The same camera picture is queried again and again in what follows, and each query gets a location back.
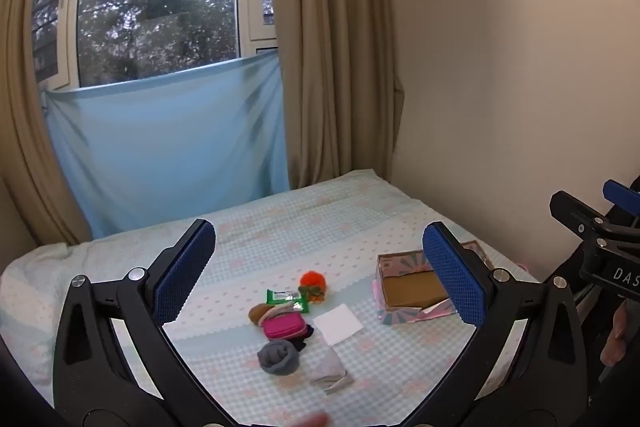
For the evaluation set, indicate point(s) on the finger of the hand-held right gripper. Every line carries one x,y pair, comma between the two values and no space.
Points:
620,194
575,209

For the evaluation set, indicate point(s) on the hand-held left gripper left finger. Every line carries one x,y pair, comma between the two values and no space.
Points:
185,272

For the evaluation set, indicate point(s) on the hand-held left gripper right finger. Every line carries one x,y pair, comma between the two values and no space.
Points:
455,277

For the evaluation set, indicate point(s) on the patterned cardboard box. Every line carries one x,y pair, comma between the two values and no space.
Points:
412,289

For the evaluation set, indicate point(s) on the brown and white sock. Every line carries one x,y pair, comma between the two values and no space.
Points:
259,311

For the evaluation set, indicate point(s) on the pink zip pouch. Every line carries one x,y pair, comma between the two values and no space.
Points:
285,327

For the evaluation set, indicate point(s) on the white square cloth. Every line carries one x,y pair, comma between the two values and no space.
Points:
337,323

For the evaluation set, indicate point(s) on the orange pompom toy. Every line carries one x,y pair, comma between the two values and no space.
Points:
313,282

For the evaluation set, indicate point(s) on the person's right hand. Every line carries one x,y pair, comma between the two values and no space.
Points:
617,337

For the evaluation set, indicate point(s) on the green snack packet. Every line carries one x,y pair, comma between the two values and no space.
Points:
287,299

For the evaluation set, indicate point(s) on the checked bed sheet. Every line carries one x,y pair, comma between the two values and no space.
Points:
300,232

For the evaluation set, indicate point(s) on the light blue cloth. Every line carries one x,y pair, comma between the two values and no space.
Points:
165,147

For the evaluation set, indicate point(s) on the black sock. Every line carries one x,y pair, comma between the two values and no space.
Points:
303,338

